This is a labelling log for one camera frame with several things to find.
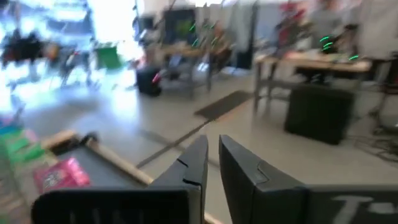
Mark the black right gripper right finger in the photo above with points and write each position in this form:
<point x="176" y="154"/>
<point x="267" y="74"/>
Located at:
<point x="248" y="186"/>

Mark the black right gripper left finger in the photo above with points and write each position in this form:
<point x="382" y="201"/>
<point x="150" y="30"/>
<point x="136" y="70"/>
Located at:
<point x="183" y="174"/>

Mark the pink Raisin Bran cereal box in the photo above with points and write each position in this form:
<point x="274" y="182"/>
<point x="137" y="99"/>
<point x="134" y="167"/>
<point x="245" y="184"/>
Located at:
<point x="62" y="175"/>

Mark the green Apple Jacks cereal box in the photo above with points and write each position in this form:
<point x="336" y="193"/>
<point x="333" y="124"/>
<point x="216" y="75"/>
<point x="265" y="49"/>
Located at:
<point x="15" y="146"/>

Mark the wooden slatted shelf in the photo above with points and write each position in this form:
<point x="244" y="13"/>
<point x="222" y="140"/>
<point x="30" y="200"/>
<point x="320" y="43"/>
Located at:
<point x="15" y="193"/>

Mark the blue-grey table mat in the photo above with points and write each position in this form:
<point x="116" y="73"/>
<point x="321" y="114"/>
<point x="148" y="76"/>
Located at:
<point x="105" y="174"/>

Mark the dark floor mat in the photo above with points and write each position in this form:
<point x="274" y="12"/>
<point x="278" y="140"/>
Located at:
<point x="224" y="104"/>

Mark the black bag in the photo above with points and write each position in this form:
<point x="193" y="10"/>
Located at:
<point x="147" y="82"/>

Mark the black box cabinet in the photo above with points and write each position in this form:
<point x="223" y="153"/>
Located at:
<point x="317" y="115"/>

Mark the wooden desk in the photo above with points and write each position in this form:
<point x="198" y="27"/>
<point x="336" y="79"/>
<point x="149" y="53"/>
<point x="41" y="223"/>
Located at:
<point x="326" y="63"/>
<point x="180" y="49"/>

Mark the green bin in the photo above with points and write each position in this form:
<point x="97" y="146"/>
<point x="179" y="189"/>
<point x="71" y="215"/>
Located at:
<point x="107" y="57"/>

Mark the person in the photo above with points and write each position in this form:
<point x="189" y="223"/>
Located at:
<point x="326" y="21"/>

